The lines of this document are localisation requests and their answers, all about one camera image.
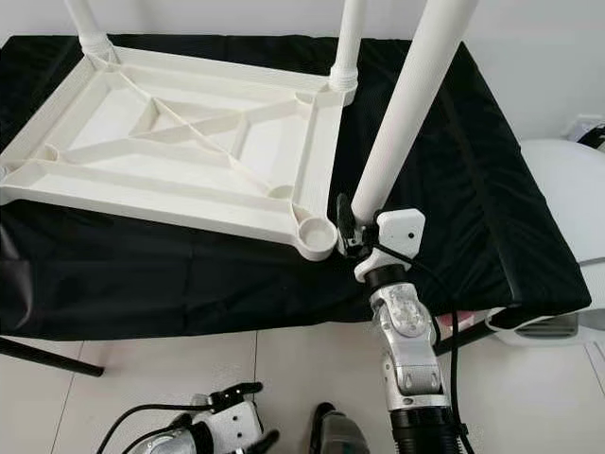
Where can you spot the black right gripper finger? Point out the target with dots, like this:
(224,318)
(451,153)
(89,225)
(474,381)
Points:
(343,218)

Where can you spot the white plastic table leg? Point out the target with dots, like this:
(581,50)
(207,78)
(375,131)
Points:
(90,24)
(348,43)
(416,104)

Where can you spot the white plastic table top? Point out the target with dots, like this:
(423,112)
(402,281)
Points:
(151,184)

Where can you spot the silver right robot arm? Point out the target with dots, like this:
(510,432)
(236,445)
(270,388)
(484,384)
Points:
(406,350)

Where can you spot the grey left robot foot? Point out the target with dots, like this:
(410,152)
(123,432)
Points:
(201,404)

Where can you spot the grey robot foot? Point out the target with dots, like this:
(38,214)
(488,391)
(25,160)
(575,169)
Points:
(201,404)
(338,433)

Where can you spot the grey right robot foot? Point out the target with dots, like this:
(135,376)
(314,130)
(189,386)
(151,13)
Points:
(338,433)

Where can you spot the black padded bed cover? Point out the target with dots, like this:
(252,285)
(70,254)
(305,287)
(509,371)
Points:
(198,293)

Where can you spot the white dome appliance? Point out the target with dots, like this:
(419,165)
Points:
(567,189)

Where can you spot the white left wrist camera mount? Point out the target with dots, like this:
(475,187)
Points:
(233,426)

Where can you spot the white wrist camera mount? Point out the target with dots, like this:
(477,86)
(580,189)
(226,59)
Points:
(233,426)
(399,229)

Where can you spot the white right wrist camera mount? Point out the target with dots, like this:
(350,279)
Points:
(399,229)

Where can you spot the wall socket black plug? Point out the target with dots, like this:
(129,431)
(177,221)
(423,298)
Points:
(591,134)

